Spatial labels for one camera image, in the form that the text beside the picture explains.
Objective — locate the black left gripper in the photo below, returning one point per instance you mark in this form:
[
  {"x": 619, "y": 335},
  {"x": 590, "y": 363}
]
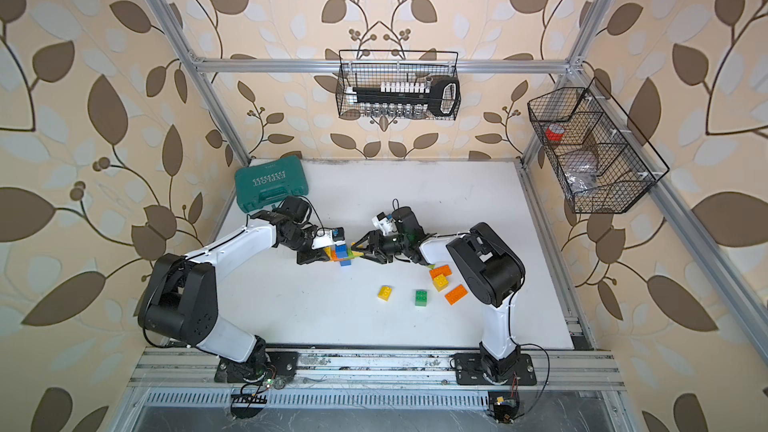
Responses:
[{"x": 311, "y": 256}]

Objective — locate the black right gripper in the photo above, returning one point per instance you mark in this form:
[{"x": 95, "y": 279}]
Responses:
[{"x": 373, "y": 237}]

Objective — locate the blue lego brick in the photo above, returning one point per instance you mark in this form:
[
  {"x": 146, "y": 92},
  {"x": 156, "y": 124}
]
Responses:
[{"x": 341, "y": 252}]

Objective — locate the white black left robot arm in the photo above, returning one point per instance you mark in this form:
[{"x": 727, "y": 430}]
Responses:
[{"x": 181, "y": 299}]

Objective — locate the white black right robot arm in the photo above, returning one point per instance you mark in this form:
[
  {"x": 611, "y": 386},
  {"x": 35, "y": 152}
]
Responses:
[{"x": 491, "y": 270}]

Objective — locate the green lego brick square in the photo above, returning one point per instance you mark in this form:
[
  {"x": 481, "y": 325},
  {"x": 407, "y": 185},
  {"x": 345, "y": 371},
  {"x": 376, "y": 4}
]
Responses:
[{"x": 421, "y": 298}]

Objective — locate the orange lego brick right upper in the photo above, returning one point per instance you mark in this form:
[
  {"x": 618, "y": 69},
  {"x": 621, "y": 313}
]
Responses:
[{"x": 443, "y": 270}]

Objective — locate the orange lego brick right lower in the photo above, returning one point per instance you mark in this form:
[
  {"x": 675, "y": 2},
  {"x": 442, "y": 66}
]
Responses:
[{"x": 456, "y": 294}]

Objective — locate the green plastic tool case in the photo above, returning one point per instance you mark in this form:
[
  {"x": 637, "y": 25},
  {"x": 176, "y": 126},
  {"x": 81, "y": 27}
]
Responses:
[{"x": 269, "y": 183}]

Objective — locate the small electronics board right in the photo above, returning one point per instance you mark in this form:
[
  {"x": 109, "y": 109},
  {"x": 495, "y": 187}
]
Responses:
[{"x": 504, "y": 408}]

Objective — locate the clear plastic bag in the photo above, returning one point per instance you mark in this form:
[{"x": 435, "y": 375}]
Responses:
[{"x": 580, "y": 168}]

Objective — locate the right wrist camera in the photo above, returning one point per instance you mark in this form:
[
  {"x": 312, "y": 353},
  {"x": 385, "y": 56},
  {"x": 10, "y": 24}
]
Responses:
[{"x": 401, "y": 221}]

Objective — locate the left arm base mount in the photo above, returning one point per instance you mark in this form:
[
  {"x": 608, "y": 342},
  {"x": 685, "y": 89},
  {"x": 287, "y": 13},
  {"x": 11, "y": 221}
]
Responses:
[{"x": 264, "y": 366}]

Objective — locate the black white socket set rail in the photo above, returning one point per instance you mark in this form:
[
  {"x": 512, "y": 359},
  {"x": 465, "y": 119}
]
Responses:
[{"x": 438, "y": 98}]

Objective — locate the black wire basket back wall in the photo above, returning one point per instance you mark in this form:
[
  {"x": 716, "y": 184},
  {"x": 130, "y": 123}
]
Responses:
[{"x": 349, "y": 75}]

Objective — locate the black wire basket wall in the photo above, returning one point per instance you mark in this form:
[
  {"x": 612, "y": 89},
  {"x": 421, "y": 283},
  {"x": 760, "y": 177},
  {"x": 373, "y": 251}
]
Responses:
[
  {"x": 628, "y": 164},
  {"x": 349, "y": 75}
]

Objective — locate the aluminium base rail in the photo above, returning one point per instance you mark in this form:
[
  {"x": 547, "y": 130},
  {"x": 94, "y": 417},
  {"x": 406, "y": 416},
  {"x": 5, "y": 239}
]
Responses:
[{"x": 388, "y": 369}]

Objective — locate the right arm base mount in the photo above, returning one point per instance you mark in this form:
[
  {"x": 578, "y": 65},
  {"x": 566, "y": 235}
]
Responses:
[{"x": 493, "y": 369}]

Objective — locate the aluminium frame back crossbar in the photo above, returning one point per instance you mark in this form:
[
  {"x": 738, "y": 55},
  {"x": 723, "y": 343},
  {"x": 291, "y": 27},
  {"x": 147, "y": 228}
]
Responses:
[{"x": 209, "y": 65}]

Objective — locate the aluminium frame corner post left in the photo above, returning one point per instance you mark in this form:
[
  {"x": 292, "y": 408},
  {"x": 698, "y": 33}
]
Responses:
[{"x": 174, "y": 35}]

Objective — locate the aluminium frame corner post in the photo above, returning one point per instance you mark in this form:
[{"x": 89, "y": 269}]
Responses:
[
  {"x": 174, "y": 35},
  {"x": 576, "y": 48}
]

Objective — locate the black wire basket right wall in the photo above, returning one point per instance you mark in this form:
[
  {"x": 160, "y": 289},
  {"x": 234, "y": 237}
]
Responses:
[{"x": 628, "y": 164}]

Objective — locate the aluminium frame corner post right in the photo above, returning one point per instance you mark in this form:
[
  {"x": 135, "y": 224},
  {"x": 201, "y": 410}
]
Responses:
[{"x": 576, "y": 48}]

